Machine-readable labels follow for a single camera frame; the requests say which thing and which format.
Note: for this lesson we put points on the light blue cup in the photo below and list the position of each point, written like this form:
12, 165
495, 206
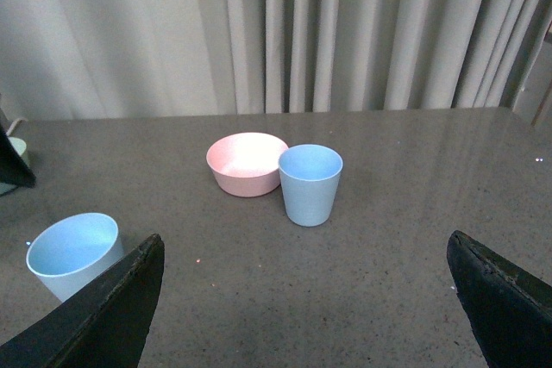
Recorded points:
72, 252
309, 176

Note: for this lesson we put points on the pink bowl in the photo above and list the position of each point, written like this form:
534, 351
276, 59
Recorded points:
246, 164

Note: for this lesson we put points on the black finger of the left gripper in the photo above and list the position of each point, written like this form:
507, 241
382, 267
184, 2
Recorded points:
13, 169

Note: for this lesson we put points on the grey pleated curtain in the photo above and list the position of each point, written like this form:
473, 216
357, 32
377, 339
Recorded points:
80, 59

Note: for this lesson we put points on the light green cup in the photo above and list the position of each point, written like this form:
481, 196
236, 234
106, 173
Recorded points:
21, 148

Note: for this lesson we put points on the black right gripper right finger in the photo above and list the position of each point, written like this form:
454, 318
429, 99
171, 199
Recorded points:
508, 308

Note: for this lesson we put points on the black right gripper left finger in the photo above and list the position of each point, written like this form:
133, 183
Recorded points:
105, 324

